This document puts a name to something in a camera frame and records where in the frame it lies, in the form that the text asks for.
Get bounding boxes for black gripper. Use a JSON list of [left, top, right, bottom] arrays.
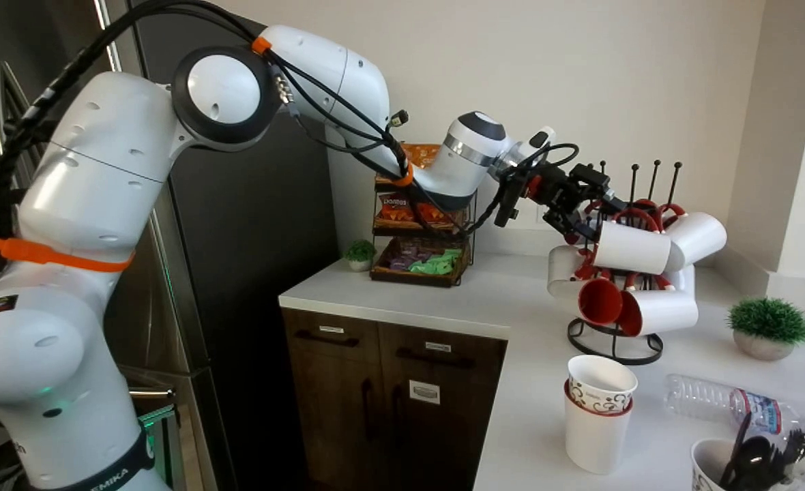
[[525, 165, 623, 245]]

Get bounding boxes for white mug red inside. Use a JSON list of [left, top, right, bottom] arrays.
[[593, 221, 672, 275]]

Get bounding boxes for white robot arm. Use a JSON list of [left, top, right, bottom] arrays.
[[0, 26, 580, 491]]

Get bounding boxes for white mug lower left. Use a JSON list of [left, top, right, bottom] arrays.
[[580, 278, 623, 324]]

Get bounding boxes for white mug upper right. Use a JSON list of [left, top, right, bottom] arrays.
[[666, 212, 728, 271]]

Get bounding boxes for white mug lower front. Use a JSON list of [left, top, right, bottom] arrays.
[[617, 289, 698, 335]]

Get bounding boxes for patterned paper cup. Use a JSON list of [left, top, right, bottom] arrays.
[[565, 354, 640, 416]]

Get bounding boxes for white mug on counter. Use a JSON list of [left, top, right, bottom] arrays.
[[565, 396, 633, 474]]

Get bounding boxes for white cup of cutlery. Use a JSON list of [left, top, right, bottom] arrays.
[[690, 440, 737, 491]]

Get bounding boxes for green snack packets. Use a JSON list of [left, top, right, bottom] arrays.
[[410, 249, 458, 275]]

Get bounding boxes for three-tier snack rack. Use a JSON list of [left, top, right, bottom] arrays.
[[370, 177, 472, 286]]

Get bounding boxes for red snack packets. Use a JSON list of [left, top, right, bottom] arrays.
[[375, 200, 450, 230]]

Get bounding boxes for small green plant by rack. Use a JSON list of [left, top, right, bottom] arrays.
[[345, 240, 376, 272]]

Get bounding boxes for small green potted plant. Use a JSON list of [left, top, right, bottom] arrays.
[[728, 298, 805, 361]]

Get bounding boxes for clear plastic water bottle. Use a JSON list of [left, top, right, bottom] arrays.
[[666, 373, 788, 436]]

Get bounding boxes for dark wood cabinet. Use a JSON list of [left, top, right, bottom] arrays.
[[284, 308, 506, 491]]

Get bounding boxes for stainless steel refrigerator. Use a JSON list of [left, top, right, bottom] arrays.
[[0, 0, 338, 491]]

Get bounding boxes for black wire mug holder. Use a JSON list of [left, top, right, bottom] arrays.
[[565, 165, 686, 365]]

